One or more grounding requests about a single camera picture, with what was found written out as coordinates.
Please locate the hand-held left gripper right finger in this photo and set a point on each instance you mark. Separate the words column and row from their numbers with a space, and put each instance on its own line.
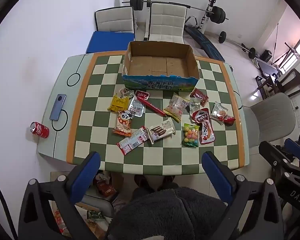
column 216, row 176

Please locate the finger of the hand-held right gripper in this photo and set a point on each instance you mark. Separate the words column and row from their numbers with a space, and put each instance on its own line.
column 273, row 152
column 296, row 148

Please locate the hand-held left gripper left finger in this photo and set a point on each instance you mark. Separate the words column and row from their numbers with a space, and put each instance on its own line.
column 86, row 176

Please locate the colourful candy bag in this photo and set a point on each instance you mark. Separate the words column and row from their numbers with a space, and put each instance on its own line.
column 190, row 135

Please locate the red and white snack packet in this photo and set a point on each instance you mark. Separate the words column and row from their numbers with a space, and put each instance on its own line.
column 204, row 127

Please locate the orange panda snack packet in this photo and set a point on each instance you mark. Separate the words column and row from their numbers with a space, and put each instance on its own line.
column 123, row 123

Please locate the white cookie packet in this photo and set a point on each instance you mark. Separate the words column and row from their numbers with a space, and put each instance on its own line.
column 218, row 112

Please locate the chocolate wafer biscuit packet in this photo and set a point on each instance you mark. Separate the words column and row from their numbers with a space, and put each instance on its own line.
column 162, row 130

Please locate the clear biscuit packet yellow trim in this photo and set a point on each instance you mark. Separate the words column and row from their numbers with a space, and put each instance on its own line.
column 176, row 106

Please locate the yellow snack packet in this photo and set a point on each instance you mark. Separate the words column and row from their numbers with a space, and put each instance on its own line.
column 119, row 102

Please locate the white packet with red label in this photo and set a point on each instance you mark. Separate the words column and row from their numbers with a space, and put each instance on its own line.
column 138, row 105

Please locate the cardboard box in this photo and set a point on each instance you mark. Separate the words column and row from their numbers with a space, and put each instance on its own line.
column 160, row 66

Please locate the red snack packet under table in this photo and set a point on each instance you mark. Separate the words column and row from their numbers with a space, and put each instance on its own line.
column 106, row 188

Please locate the grey plastic chair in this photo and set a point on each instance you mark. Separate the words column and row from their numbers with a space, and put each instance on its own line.
column 270, row 115

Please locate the green snack packet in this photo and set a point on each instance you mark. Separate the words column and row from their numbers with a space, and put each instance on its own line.
column 95, row 215

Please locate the dark shoe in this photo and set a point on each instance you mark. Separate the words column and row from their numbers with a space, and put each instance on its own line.
column 169, row 182
column 143, row 182

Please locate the small red snack packet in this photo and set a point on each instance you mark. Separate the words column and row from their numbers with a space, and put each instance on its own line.
column 229, row 120

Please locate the white packet with barcode label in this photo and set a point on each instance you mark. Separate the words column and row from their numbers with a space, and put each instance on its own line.
column 133, row 141

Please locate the person's dark fleece clothing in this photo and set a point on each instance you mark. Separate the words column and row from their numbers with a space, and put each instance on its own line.
column 170, row 217

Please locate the red soda can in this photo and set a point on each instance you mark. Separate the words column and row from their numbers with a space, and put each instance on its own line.
column 39, row 130

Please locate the dark wooden chair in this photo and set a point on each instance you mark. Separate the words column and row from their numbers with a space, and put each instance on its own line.
column 293, row 80

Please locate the small clear snack packet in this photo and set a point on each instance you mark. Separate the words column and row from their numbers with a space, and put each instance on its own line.
column 195, row 105

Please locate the blue smartphone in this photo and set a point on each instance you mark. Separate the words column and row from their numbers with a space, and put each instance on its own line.
column 58, row 107

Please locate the dark red snack packet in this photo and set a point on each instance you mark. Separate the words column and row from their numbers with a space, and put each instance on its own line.
column 199, row 96

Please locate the red sausage stick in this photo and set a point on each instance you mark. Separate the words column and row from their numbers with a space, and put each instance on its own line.
column 153, row 108

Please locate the small clear crumpled packet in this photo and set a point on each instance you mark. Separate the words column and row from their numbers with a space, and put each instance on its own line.
column 126, row 92

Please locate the small black box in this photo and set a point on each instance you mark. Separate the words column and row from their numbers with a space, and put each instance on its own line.
column 266, row 55

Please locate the small barbell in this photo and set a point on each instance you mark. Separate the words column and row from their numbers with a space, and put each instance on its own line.
column 237, row 44

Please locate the dark blue weight bench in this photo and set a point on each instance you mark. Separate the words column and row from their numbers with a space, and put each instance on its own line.
column 205, row 43

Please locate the blue foam mat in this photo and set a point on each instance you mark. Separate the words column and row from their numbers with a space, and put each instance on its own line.
column 110, row 41

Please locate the barbell on white rack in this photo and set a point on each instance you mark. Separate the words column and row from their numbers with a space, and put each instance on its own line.
column 137, row 1

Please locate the white padded chair black frame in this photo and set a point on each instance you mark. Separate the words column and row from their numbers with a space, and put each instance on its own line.
column 114, row 20

